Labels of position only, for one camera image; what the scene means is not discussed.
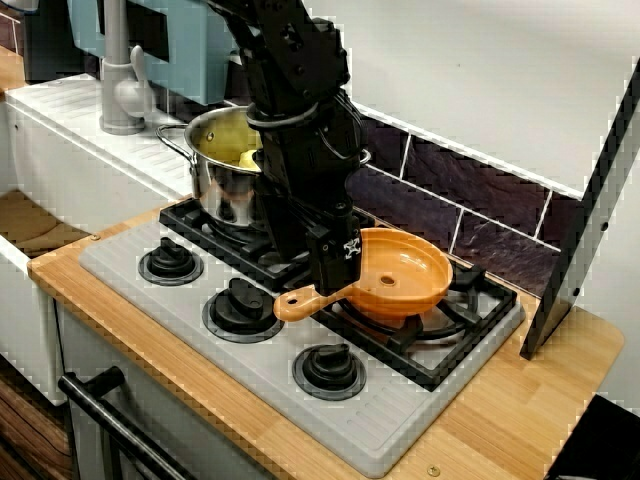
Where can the stainless steel pot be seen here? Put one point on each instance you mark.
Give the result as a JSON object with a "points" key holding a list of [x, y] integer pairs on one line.
{"points": [[220, 195]]}

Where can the black stove knob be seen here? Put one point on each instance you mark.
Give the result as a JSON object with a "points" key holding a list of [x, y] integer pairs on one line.
{"points": [[240, 312], [170, 262], [327, 372]]}

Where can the wooden side table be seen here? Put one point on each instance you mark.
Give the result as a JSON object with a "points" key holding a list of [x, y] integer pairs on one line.
{"points": [[10, 70]]}

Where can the orange toy frying pan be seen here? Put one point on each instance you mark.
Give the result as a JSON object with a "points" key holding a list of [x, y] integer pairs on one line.
{"points": [[415, 270]]}

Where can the dark side panel board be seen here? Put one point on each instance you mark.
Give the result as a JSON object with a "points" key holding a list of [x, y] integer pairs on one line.
{"points": [[550, 310]]}

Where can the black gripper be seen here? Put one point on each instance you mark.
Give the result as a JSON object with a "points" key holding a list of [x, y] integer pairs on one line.
{"points": [[305, 170]]}

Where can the white toy sink unit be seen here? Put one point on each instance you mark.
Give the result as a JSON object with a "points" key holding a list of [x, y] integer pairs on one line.
{"points": [[75, 165]]}

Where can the white toy oven cabinet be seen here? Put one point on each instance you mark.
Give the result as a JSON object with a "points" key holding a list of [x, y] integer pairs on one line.
{"points": [[200, 430]]}

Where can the black burner grate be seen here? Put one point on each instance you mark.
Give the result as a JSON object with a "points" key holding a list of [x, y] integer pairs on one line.
{"points": [[465, 345]]}

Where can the teal toy microwave box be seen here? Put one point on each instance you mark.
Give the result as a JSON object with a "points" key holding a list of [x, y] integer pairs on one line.
{"points": [[200, 65]]}

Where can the grey toy stove plate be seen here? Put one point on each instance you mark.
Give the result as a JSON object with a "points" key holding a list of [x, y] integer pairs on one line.
{"points": [[320, 435]]}

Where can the black case corner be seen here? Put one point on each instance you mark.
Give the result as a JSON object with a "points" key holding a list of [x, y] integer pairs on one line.
{"points": [[600, 440]]}

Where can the yellow toy corn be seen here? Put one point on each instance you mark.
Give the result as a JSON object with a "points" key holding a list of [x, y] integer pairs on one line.
{"points": [[250, 161]]}

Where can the grey toy faucet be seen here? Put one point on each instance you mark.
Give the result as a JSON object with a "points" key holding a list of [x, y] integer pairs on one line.
{"points": [[116, 75]]}

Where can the dark tile backsplash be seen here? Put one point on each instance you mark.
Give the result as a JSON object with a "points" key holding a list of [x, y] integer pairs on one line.
{"points": [[490, 210]]}

